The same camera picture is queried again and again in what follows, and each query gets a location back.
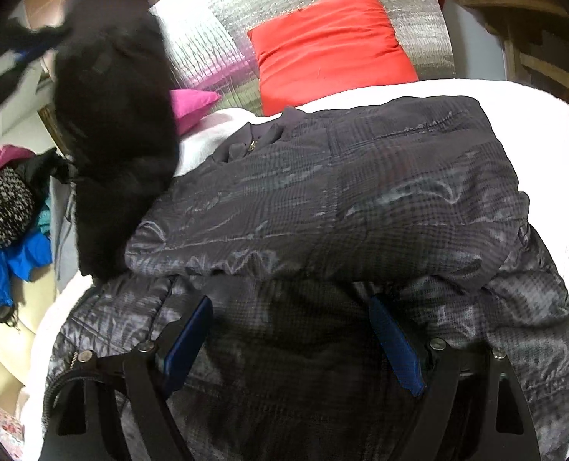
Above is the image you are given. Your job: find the grey garment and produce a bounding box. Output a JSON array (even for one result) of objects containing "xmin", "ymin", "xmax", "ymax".
[{"xmin": 49, "ymin": 182, "xmax": 81, "ymax": 282}]

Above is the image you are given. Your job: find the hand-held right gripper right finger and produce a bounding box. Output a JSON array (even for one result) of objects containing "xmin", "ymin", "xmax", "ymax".
[{"xmin": 368, "ymin": 295, "xmax": 542, "ymax": 461}]

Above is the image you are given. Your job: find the black white spotted garment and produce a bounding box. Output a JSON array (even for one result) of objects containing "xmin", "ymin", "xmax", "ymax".
[{"xmin": 0, "ymin": 167, "xmax": 36, "ymax": 250}]

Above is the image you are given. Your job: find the red cushion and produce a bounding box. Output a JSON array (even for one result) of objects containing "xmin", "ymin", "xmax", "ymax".
[{"xmin": 247, "ymin": 0, "xmax": 420, "ymax": 117}]

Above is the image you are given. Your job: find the silver foil insulation sheet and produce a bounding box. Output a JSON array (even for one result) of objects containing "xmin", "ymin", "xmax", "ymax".
[{"xmin": 149, "ymin": 0, "xmax": 455, "ymax": 116}]

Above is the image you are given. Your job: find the blue garment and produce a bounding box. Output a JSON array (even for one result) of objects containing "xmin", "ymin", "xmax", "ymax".
[{"xmin": 0, "ymin": 228, "xmax": 54, "ymax": 313}]

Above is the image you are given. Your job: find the dark plaid padded jacket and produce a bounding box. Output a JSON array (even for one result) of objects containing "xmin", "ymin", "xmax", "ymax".
[{"xmin": 42, "ymin": 0, "xmax": 569, "ymax": 461}]

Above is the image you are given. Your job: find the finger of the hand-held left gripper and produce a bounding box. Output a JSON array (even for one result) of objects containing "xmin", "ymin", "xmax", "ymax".
[{"xmin": 3, "ymin": 19, "xmax": 71, "ymax": 65}]

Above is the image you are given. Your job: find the teal garment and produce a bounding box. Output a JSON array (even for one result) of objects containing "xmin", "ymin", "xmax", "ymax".
[{"xmin": 36, "ymin": 197, "xmax": 54, "ymax": 241}]

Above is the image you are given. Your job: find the magenta garment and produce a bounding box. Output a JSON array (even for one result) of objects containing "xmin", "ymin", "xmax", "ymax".
[{"xmin": 0, "ymin": 144, "xmax": 38, "ymax": 188}]

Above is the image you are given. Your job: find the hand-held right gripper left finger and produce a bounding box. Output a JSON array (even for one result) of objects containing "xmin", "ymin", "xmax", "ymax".
[{"xmin": 42, "ymin": 294, "xmax": 214, "ymax": 461}]

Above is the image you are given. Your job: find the pink cushion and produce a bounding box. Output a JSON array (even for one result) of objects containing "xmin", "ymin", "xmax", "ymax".
[{"xmin": 168, "ymin": 88, "xmax": 222, "ymax": 136}]

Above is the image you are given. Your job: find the wooden shelf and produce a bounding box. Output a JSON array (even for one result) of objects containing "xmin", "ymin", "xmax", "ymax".
[{"xmin": 445, "ymin": 0, "xmax": 569, "ymax": 121}]

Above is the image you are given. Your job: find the white blanket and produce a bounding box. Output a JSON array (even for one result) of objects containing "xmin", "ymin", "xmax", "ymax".
[{"xmin": 13, "ymin": 78, "xmax": 569, "ymax": 461}]

